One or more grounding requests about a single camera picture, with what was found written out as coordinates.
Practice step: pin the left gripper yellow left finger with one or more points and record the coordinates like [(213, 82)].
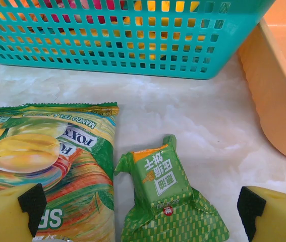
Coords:
[(1, 216)]

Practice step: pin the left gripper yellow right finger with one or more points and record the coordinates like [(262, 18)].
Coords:
[(281, 219)]

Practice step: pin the green Fox's candy bag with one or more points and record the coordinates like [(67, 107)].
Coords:
[(82, 164)]

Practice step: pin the orange plastic container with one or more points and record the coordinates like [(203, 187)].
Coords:
[(271, 100)]

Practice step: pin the small green biscuit packet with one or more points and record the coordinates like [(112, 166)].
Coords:
[(163, 181)]

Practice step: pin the teal plastic mesh basket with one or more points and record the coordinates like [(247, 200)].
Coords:
[(243, 20)]

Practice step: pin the pink toy dragon fruit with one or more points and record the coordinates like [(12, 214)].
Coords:
[(57, 19)]

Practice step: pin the orange toy fruit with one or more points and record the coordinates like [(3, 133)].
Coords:
[(19, 3)]

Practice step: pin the yellow toy banana bunch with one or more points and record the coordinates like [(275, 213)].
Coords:
[(139, 21)]

